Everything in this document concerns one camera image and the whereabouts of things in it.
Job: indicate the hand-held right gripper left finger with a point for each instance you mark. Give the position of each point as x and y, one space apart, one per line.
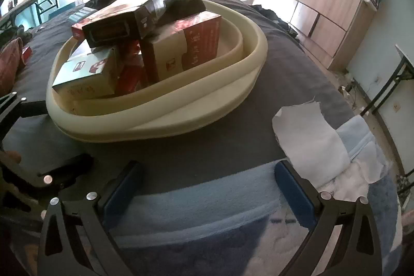
119 195

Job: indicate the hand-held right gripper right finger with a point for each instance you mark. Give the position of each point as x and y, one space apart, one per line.
294 198

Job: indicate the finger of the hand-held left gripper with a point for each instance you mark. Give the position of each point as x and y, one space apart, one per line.
22 108
69 167

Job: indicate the striped beige box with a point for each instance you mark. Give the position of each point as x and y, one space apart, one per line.
87 75

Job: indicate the red patterned box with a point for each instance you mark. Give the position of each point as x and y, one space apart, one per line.
77 30

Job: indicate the slim pink red box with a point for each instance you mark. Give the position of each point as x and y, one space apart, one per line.
131 75

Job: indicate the cream plastic basin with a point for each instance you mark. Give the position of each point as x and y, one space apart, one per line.
210 95

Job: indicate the black box with gold print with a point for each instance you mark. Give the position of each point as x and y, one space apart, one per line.
129 15

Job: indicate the red and beige box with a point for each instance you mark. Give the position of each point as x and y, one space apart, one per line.
194 40

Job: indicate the person's left hand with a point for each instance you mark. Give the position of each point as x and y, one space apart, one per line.
11 155

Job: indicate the reddish brown cloth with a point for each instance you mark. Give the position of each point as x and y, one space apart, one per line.
9 65

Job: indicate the small red box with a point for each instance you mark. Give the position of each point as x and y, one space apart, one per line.
27 53

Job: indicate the white cloth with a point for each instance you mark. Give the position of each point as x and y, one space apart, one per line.
310 140

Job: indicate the blue patchwork plush blanket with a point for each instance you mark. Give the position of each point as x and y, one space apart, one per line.
226 198

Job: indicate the light blue pack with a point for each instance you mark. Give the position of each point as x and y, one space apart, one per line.
82 14

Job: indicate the black leg folding table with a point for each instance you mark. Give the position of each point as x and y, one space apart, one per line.
397 75

